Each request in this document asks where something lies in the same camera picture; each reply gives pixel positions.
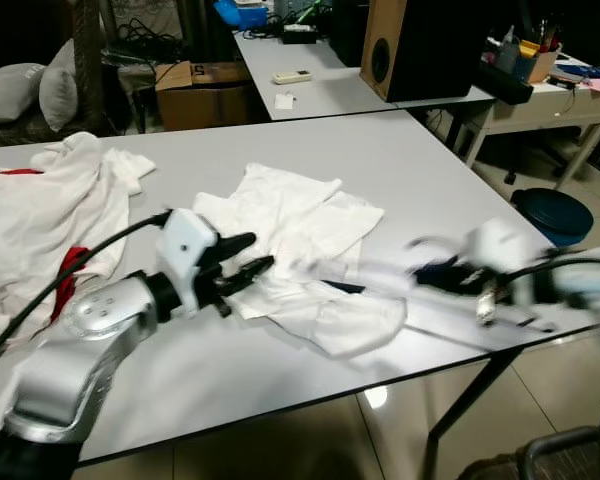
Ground white shirt dark lettering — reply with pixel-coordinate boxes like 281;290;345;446
192;163;411;359

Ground white remote control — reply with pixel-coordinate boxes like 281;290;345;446
272;69;314;85

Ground crumpled white garment pile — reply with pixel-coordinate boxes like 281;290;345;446
0;132;157;331

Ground pen holder with tools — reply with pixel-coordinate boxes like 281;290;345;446
495;20;563;83

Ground blue plastic object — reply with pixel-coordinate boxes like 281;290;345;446
214;0;271;29

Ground long black case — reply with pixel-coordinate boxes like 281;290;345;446
475;62;535;106

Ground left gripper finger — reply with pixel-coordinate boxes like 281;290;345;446
223;256;277;299
212;232;258;266

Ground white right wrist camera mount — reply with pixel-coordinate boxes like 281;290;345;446
460;220;541;301

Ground small black box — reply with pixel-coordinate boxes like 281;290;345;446
280;22;319;44

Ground wooden black loudspeaker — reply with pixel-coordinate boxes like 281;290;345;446
360;0;497;103

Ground grey frame mesh chair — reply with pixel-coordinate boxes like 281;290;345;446
460;385;600;480

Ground cluttered white desk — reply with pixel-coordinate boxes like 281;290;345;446
465;55;600;191

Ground open brown cardboard box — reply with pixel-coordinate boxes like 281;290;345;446
155;60;269;132

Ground white table black legs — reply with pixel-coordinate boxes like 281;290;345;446
0;108;600;480

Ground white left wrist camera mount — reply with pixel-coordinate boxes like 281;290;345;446
157;208;221;313

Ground dark blue round bin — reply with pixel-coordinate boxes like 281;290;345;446
510;187;595;249

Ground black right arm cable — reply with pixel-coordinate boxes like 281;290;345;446
505;257;600;301

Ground white side table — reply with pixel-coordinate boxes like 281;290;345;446
233;28;496;151

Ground grey pillow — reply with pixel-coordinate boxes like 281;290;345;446
38;40;81;132
0;63;47;124

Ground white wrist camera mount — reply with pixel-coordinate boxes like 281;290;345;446
460;220;541;301
157;208;221;313

